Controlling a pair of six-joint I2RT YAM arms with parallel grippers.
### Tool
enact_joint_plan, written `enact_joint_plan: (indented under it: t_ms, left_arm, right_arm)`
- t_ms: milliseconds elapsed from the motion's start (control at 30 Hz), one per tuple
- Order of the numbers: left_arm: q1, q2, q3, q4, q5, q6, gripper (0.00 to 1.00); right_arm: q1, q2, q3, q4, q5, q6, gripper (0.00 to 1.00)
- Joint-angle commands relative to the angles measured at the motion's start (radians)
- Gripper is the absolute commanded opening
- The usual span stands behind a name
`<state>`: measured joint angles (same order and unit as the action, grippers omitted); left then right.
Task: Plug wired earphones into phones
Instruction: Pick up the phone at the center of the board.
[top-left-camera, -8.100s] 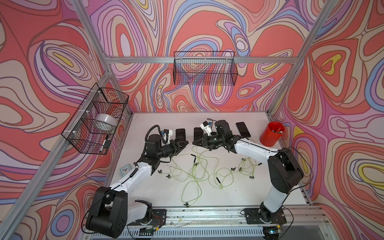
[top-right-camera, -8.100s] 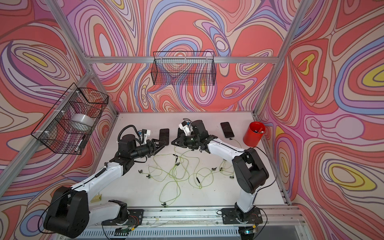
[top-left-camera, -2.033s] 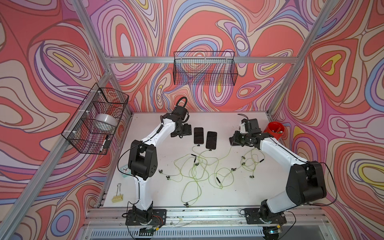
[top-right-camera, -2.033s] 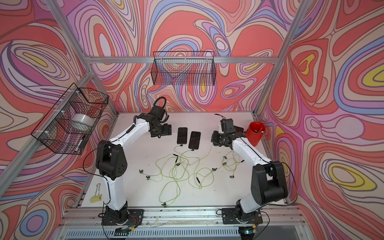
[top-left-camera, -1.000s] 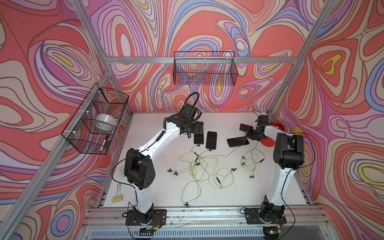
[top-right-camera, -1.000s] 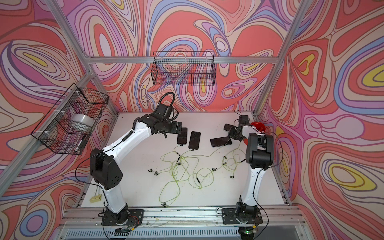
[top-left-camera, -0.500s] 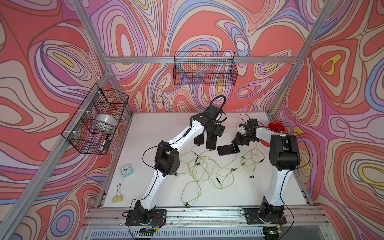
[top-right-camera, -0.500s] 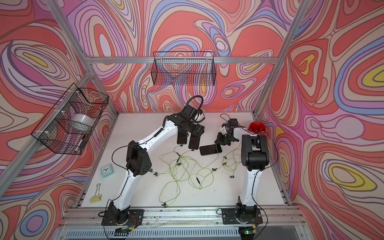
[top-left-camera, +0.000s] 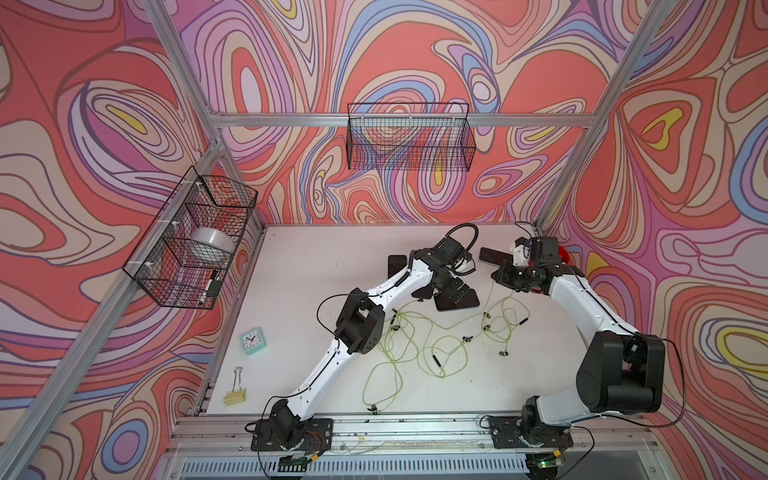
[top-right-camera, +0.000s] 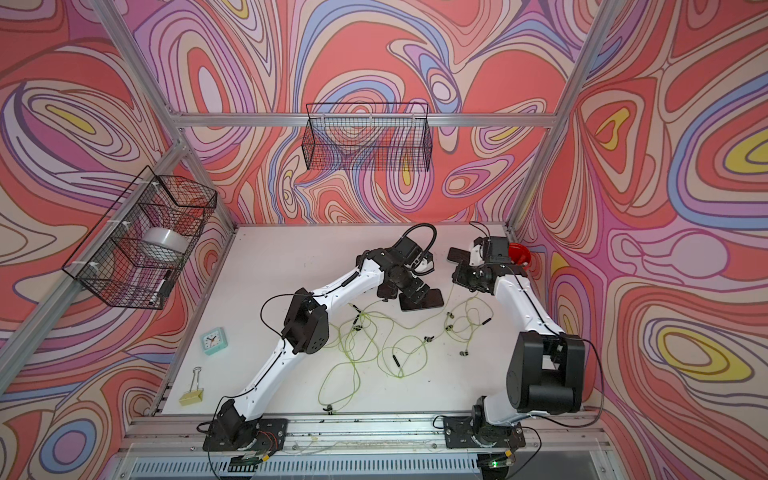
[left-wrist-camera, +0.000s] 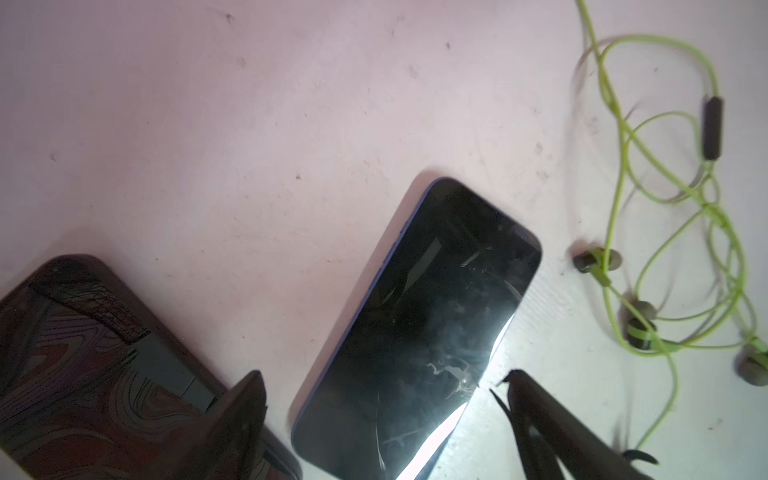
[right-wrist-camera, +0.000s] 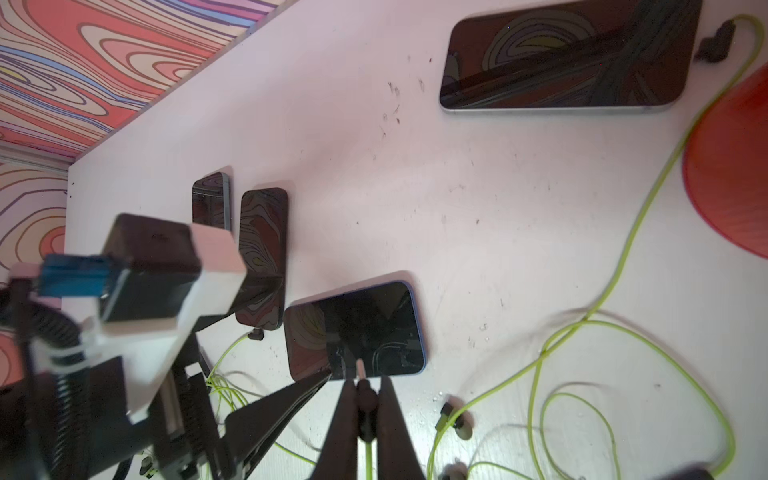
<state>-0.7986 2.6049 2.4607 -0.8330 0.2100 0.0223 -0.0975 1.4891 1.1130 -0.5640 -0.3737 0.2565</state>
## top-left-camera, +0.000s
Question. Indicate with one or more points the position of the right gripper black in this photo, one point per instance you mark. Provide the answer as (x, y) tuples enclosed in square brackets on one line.
[(502, 275)]

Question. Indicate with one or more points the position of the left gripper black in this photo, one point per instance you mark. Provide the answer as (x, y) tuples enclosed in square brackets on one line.
[(452, 291)]

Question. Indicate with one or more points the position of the black phone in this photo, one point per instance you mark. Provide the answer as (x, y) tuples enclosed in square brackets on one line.
[(469, 300), (396, 263), (495, 257)]

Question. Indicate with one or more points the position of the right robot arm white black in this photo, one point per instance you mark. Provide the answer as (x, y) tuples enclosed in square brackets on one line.
[(622, 371)]

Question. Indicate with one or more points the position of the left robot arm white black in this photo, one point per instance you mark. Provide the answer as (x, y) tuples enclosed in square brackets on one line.
[(435, 273)]

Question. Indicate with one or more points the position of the red cylindrical cup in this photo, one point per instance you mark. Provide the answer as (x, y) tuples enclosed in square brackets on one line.
[(561, 255)]

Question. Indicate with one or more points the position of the small teal alarm clock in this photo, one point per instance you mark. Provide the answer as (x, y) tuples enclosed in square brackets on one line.
[(252, 341)]

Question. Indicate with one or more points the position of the white tape roll in basket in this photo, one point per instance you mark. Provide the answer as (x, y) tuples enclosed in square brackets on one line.
[(210, 245)]

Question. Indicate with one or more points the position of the yellow binder clip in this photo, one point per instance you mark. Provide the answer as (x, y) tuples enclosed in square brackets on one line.
[(237, 394)]

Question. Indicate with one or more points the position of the black wire basket on back wall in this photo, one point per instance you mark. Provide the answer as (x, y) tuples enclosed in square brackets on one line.
[(409, 136)]

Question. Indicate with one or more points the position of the black wire basket on wall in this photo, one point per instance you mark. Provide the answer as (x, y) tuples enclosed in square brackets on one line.
[(183, 261), (409, 136)]

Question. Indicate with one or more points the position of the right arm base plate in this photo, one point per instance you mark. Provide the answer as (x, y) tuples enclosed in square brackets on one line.
[(512, 432)]

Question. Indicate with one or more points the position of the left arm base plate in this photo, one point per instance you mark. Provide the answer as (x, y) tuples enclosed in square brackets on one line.
[(312, 436)]

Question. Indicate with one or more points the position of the black wire basket on left wall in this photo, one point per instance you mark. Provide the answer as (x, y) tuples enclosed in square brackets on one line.
[(183, 261)]

